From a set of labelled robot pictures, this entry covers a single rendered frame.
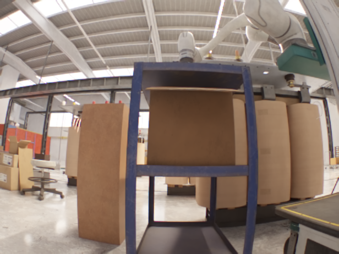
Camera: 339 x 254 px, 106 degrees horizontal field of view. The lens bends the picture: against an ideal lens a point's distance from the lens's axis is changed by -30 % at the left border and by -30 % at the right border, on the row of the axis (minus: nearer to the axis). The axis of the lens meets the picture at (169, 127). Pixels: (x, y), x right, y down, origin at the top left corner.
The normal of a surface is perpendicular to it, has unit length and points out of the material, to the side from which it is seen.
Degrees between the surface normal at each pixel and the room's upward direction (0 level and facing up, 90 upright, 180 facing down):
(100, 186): 90
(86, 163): 90
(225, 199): 90
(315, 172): 90
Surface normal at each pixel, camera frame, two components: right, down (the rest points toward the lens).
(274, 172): -0.02, -0.20
